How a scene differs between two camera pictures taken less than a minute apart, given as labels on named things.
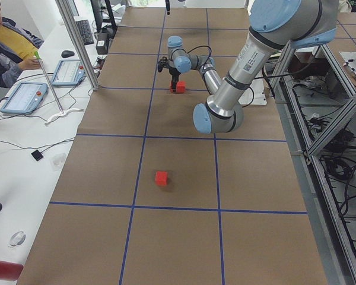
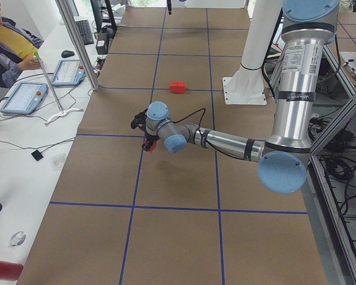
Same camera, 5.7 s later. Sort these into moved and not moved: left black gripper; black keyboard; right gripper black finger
Moved: left black gripper
Not moved: black keyboard; right gripper black finger
